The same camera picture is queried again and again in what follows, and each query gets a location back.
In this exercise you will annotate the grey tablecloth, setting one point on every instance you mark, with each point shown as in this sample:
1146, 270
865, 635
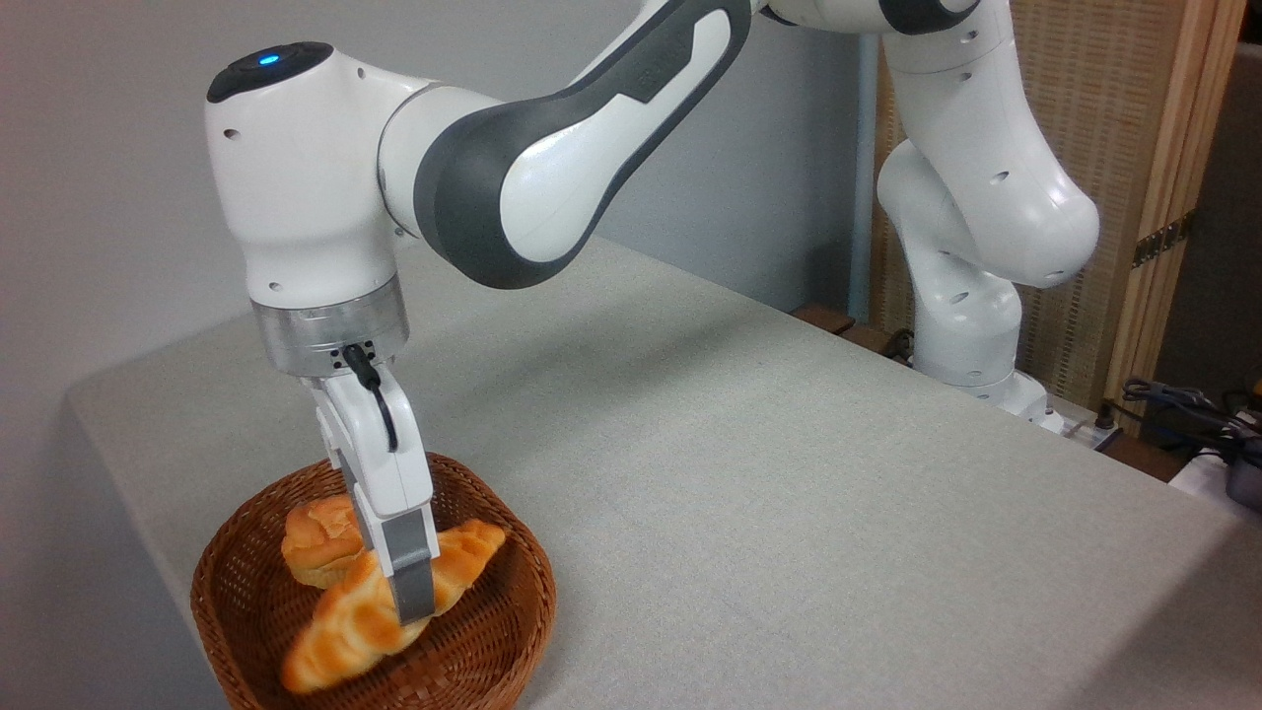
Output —
789, 493

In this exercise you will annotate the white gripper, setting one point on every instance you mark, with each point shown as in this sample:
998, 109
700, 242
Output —
380, 444

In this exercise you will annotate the long braided bread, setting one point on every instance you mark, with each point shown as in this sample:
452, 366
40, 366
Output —
345, 631

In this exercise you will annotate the brown wicker basket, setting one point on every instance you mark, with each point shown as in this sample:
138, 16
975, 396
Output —
493, 631

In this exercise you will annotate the round puff bread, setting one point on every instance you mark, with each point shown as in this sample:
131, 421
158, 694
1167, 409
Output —
315, 552

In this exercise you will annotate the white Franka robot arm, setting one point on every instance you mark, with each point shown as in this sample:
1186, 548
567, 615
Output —
296, 177

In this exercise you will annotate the brown wooden board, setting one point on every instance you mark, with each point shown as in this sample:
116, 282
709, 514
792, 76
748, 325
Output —
823, 318

